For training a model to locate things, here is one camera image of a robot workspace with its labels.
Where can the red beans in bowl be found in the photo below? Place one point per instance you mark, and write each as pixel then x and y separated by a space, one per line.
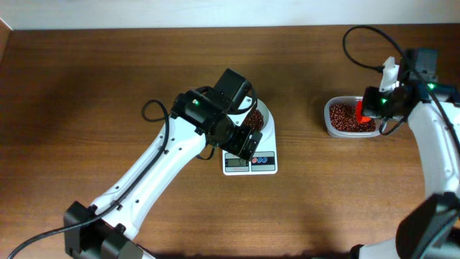
pixel 255 120

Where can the orange plastic measuring scoop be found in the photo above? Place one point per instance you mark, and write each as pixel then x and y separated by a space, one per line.
pixel 359 116

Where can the clear plastic container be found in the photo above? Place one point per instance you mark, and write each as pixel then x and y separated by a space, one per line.
pixel 335 132

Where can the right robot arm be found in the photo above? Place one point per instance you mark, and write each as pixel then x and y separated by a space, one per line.
pixel 429 231

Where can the white digital kitchen scale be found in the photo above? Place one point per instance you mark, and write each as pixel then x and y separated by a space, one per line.
pixel 264 161

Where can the white round bowl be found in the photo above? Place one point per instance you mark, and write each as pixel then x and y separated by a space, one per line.
pixel 260 105

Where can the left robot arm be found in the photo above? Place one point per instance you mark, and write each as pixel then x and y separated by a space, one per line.
pixel 198 118

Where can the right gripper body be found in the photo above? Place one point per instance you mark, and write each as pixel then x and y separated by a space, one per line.
pixel 376 103

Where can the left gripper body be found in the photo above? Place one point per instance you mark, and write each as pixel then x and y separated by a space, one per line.
pixel 235 139

